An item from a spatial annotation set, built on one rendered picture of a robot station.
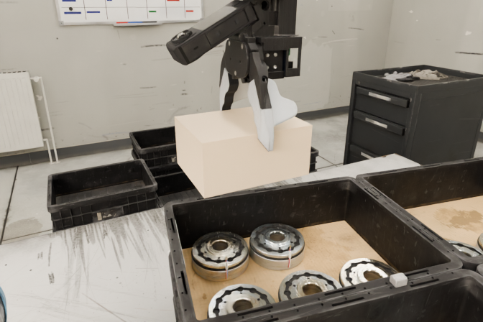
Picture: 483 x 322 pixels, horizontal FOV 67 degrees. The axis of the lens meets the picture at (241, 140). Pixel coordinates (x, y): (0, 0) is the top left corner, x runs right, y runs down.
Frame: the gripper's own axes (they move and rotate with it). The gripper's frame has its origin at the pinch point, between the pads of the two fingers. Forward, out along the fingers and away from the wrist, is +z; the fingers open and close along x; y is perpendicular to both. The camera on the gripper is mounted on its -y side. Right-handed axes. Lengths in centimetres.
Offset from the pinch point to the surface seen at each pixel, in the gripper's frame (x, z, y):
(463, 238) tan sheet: -9, 26, 46
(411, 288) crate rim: -20.5, 16.6, 14.8
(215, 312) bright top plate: -6.6, 24.0, -7.0
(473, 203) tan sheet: -1, 26, 61
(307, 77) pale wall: 287, 59, 220
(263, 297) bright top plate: -7.1, 23.9, 0.6
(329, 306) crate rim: -18.3, 16.7, 3.4
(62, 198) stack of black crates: 112, 61, -31
